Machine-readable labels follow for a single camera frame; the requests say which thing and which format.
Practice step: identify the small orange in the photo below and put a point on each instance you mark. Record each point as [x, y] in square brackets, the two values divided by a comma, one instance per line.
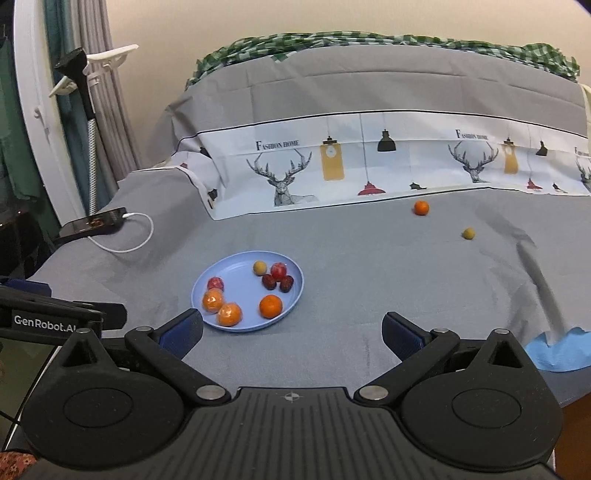
[270, 306]
[421, 207]

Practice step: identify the dark green cloth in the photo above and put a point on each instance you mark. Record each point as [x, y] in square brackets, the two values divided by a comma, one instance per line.
[16, 120]

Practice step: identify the black smartphone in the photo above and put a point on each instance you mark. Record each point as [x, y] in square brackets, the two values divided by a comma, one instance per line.
[92, 224]

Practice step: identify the blue plastic plate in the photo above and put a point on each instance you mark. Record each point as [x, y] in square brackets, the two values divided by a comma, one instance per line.
[244, 288]

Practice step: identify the white round frame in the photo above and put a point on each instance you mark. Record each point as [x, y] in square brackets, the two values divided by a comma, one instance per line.
[37, 115]

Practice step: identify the plastic-wrapped red fruit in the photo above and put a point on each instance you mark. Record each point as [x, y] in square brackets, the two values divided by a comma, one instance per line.
[215, 283]
[279, 271]

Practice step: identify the small yellow round fruit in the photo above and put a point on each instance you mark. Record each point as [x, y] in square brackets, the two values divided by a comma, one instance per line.
[260, 267]

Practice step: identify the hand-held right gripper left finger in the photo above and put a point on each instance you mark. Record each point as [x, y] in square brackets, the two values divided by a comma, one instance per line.
[180, 334]

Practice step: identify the floral patterned cloth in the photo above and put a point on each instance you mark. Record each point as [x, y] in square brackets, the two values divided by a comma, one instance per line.
[14, 464]

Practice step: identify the grey deer-print bed sheet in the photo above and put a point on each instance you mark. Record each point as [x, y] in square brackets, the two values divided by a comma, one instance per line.
[369, 277]

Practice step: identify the blue paper sheet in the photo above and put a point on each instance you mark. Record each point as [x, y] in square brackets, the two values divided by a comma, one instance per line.
[558, 353]

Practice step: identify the yellow-green round fruit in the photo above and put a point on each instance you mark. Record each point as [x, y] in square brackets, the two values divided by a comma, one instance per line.
[468, 233]

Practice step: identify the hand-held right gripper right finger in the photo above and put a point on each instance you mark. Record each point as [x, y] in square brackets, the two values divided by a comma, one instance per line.
[402, 336]

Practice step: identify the plastic-wrapped orange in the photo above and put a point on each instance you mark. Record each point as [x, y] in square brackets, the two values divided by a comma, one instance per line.
[229, 314]
[213, 300]

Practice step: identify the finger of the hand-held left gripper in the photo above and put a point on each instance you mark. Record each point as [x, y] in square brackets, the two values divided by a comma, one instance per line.
[108, 316]
[27, 285]

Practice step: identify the white plastic hanger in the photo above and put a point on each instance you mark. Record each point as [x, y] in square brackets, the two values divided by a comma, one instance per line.
[111, 55]

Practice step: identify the green checked cloth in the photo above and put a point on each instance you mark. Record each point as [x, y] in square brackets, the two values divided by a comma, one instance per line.
[240, 53]

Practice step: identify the grey curtain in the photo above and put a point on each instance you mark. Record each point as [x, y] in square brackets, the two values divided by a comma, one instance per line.
[111, 115]

